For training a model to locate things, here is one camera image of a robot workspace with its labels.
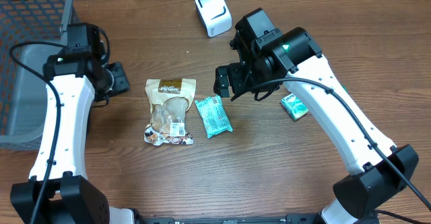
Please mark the teal snack packet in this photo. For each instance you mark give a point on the teal snack packet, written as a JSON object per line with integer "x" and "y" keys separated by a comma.
{"x": 213, "y": 115}

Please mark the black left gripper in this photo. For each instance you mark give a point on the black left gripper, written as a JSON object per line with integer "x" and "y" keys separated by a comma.
{"x": 122, "y": 83}

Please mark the grey plastic basket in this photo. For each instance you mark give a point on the grey plastic basket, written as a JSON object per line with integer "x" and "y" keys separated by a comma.
{"x": 31, "y": 30}

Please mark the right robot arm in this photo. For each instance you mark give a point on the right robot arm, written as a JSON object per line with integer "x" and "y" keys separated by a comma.
{"x": 377, "y": 169}

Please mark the PanTree beige snack pouch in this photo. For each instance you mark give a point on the PanTree beige snack pouch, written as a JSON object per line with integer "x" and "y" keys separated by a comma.
{"x": 169, "y": 100}

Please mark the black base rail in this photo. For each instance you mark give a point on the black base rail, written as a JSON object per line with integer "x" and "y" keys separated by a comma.
{"x": 235, "y": 220}

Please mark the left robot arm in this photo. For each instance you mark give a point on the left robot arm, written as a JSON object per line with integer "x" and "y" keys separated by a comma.
{"x": 77, "y": 79}

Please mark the teal Kleenex tissue pack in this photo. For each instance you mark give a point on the teal Kleenex tissue pack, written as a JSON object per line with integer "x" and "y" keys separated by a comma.
{"x": 294, "y": 106}

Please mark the white barcode scanner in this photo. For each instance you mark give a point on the white barcode scanner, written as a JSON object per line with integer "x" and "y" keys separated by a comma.
{"x": 214, "y": 15}

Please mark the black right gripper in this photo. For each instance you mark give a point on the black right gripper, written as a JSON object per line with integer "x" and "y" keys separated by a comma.
{"x": 237, "y": 72}

